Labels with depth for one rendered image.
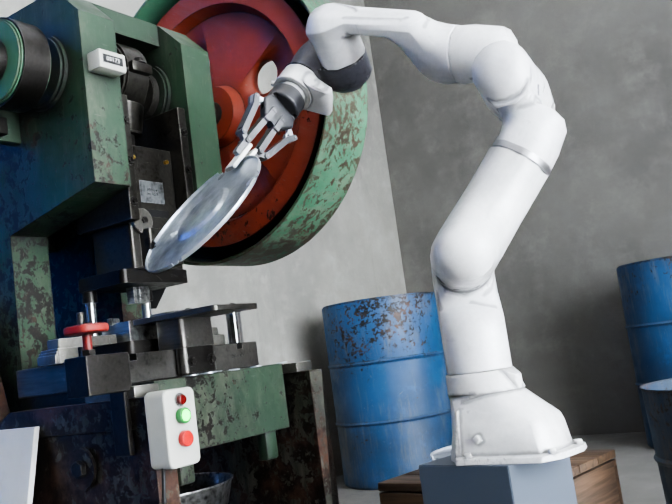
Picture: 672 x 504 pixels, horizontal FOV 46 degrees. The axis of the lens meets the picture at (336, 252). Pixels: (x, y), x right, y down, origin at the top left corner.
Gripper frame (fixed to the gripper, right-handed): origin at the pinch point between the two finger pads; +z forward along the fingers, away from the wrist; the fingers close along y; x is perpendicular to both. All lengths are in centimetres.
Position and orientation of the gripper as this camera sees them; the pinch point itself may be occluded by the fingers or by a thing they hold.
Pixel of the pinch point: (241, 160)
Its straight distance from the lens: 157.0
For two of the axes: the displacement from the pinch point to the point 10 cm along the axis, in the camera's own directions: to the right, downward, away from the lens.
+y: -6.3, -6.7, -3.8
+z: -4.3, 7.2, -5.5
